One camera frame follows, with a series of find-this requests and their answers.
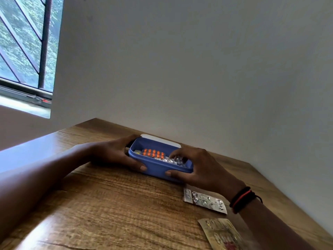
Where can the person's right hand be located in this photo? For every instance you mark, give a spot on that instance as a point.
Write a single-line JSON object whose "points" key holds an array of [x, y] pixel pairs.
{"points": [[205, 169]]}

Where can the person's left hand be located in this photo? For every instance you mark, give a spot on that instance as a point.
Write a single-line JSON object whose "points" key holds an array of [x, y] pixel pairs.
{"points": [[109, 153]]}

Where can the person's right thumb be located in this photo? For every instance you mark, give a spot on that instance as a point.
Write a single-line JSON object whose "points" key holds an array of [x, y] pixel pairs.
{"points": [[178, 173]]}

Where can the person's left thumb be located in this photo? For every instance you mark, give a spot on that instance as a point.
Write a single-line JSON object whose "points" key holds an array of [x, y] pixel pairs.
{"points": [[135, 164]]}

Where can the blue plastic box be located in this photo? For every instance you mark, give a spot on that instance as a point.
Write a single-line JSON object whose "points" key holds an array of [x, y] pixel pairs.
{"points": [[156, 166]]}

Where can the person's left forearm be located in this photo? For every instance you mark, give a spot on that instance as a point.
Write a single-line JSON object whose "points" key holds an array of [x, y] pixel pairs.
{"points": [[39, 177]]}

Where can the person's right forearm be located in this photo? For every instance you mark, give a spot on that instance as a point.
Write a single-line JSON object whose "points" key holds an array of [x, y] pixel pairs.
{"points": [[270, 226]]}

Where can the silver blister strips in box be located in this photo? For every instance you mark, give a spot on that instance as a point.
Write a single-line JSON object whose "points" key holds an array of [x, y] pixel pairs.
{"points": [[173, 161]]}

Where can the orange pill blister strip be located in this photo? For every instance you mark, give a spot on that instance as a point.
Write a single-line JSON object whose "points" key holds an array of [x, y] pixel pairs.
{"points": [[153, 153]]}

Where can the white box lid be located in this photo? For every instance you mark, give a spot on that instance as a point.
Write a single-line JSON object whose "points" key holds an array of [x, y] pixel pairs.
{"points": [[161, 140]]}

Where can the silver empty blister strip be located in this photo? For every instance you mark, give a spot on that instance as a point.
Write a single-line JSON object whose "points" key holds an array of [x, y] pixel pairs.
{"points": [[205, 200]]}

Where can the black and red wrist threads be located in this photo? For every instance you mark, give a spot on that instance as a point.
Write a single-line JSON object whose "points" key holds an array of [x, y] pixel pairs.
{"points": [[243, 199]]}

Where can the gold foil blister strip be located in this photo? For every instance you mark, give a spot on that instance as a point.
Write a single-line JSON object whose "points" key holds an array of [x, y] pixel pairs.
{"points": [[221, 235]]}

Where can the window with metal grille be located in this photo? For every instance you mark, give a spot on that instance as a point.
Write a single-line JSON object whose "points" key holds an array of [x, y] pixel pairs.
{"points": [[26, 49]]}

